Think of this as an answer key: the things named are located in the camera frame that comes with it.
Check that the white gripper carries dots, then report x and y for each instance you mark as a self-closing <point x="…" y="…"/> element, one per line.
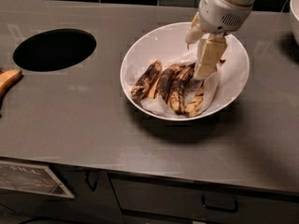
<point x="220" y="14"/>

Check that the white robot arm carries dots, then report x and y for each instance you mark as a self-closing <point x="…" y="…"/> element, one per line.
<point x="210" y="24"/>

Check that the white bowl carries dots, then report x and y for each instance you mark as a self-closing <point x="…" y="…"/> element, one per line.
<point x="167" y="44"/>

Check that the brown spotted banana bunch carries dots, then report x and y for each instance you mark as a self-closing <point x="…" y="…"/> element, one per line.
<point x="170" y="85"/>

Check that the round black counter hole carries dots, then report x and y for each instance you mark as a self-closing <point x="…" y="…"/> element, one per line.
<point x="54" y="50"/>

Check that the dark cabinet drawer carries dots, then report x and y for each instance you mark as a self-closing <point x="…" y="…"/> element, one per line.
<point x="183" y="200"/>

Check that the framed sign on cabinet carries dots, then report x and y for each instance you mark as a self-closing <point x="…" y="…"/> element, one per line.
<point x="32" y="178"/>

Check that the black drawer handle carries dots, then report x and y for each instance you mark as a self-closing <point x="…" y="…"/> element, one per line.
<point x="220" y="203"/>

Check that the black cabinet door handle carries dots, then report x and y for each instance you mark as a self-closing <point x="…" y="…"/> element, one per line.
<point x="91" y="179"/>

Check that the wooden handle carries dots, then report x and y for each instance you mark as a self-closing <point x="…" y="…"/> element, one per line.
<point x="8" y="78"/>

